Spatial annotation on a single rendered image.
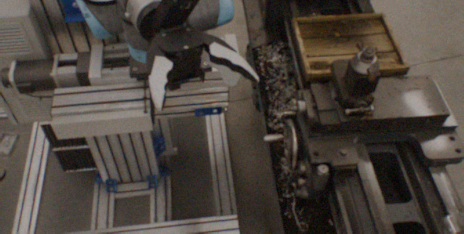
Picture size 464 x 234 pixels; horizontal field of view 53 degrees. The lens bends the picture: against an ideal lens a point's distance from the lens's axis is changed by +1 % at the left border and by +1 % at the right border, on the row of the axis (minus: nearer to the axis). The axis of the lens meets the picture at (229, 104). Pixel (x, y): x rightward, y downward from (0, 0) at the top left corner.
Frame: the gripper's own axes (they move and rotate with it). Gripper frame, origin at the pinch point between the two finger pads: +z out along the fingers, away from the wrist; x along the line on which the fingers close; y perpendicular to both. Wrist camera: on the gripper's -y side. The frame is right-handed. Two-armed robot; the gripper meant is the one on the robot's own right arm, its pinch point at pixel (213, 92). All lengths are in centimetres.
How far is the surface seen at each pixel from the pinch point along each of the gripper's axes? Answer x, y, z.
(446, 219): -53, 41, 19
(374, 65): -65, 35, -23
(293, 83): -84, 91, -69
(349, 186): -56, 66, -7
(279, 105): -72, 92, -61
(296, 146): -52, 71, -28
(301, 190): -52, 83, -19
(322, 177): -50, 66, -12
